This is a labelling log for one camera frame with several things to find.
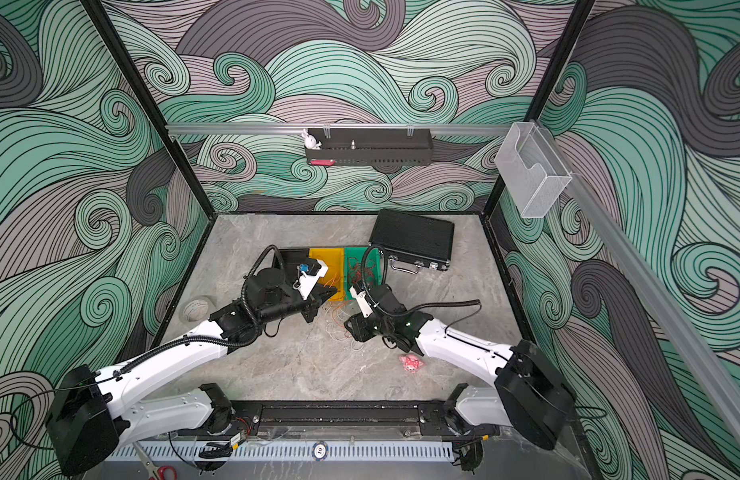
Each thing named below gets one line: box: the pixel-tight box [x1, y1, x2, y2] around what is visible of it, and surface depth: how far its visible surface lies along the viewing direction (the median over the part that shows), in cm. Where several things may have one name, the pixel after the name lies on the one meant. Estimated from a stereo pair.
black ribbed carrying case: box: [368, 209, 455, 275], surface depth 106 cm
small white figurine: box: [301, 128, 322, 150], surface depth 87 cm
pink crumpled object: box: [398, 353, 426, 373], surface depth 79 cm
